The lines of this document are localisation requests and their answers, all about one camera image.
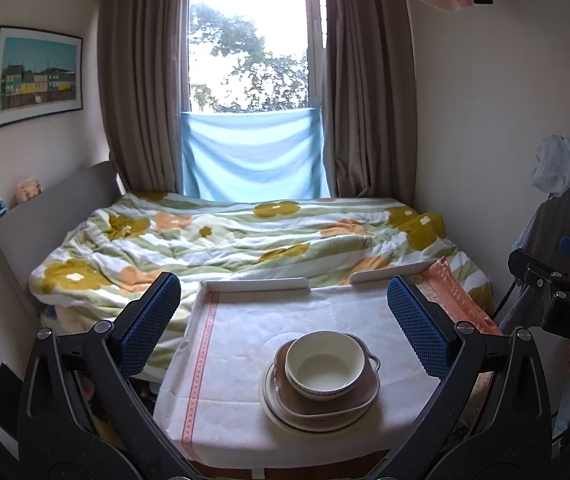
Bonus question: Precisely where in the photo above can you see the pink square bowl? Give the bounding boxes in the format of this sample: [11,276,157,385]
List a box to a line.
[273,330,380,419]

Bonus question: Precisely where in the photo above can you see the large yellow duck plate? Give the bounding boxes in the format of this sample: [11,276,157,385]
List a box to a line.
[261,362,380,434]

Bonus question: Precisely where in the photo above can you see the white round bowl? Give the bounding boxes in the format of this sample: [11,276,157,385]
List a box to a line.
[285,330,366,400]

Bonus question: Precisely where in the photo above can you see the cream yellow bowl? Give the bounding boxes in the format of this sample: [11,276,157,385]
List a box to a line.
[282,353,365,401]

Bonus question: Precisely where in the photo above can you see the grey hanging clothes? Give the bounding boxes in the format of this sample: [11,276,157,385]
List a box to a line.
[509,133,570,321]

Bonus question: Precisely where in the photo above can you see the orange floral cloth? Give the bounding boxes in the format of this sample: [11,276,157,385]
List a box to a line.
[410,258,503,422]

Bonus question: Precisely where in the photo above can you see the white tablecloth with orange stripe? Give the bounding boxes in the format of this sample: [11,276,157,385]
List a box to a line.
[154,282,439,469]

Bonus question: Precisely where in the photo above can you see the grey bed headboard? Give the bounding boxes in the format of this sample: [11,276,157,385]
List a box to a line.
[0,160,121,314]

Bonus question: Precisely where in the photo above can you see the floral green yellow duvet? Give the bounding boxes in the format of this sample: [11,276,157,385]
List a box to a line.
[26,192,496,380]

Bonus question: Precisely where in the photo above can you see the small plush toy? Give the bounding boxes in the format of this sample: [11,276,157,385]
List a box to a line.
[16,178,43,204]

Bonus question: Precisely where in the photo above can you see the right brown curtain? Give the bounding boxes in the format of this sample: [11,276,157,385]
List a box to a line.
[322,0,417,205]

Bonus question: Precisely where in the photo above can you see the light blue window cloth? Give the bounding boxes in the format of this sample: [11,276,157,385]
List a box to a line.
[181,107,330,203]

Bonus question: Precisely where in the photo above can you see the framed houses picture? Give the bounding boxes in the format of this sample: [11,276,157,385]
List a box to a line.
[0,25,83,128]

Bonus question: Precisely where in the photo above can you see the window with white frame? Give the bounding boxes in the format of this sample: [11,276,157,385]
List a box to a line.
[181,0,326,114]

